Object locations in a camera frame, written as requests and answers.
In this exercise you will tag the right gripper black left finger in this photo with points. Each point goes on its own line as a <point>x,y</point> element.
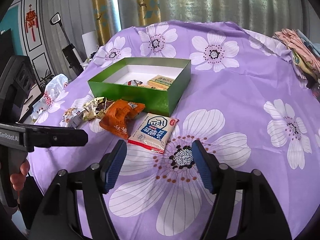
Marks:
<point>58,216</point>

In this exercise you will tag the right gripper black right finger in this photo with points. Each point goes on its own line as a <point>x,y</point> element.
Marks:
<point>261,215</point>

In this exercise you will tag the red silver snack packet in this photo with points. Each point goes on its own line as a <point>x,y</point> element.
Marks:
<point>133,83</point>

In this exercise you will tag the white red-bean cake packet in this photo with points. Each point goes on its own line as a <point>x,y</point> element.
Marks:
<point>154,132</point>

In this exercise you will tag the yellow soda cracker packet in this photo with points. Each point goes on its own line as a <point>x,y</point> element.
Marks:
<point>160,82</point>

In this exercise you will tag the yellow-orange snack packet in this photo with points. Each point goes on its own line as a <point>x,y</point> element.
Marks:
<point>151,87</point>

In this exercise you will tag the person's left hand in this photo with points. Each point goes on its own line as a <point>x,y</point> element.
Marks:
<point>18,179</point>

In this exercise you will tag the potted green plant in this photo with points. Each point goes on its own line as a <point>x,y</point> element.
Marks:
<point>45,80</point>

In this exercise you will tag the black television screen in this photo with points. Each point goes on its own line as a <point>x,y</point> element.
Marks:
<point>6,48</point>

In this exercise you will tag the white plastic bag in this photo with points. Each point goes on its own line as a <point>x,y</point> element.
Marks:
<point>50,94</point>

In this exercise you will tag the black white floor cleaner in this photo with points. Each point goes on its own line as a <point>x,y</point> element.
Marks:
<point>70,52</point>

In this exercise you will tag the white peanut snack packet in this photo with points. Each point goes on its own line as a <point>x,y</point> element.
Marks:
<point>72,118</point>

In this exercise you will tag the red Chinese knot decoration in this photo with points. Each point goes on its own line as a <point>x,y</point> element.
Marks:
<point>31,22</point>

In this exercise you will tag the gold brown candy packet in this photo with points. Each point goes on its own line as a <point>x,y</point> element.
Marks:
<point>96,108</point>

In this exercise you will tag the dark orange snack packet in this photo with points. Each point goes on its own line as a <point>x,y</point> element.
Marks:
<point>118,114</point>

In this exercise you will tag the purple floral tablecloth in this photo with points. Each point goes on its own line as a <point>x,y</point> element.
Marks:
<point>244,103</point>

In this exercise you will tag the green cardboard box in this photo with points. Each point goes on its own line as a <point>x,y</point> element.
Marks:
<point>111,82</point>

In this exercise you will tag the yellow patterned curtain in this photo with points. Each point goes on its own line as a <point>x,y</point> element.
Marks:
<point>112,16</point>

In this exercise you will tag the pile of folded clothes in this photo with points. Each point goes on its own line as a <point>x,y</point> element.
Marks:
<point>305,55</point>

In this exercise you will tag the green grey curtain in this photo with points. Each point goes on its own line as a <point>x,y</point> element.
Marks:
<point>263,16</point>

